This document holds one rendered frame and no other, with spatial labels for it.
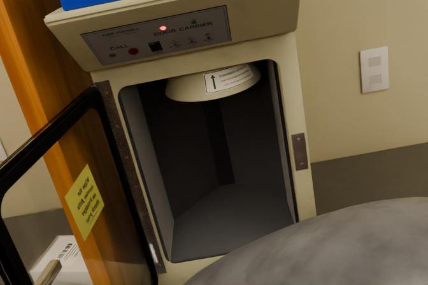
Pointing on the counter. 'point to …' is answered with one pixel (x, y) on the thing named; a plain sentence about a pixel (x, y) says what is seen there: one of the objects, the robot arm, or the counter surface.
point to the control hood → (276, 8)
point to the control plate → (211, 18)
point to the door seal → (37, 157)
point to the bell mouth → (213, 83)
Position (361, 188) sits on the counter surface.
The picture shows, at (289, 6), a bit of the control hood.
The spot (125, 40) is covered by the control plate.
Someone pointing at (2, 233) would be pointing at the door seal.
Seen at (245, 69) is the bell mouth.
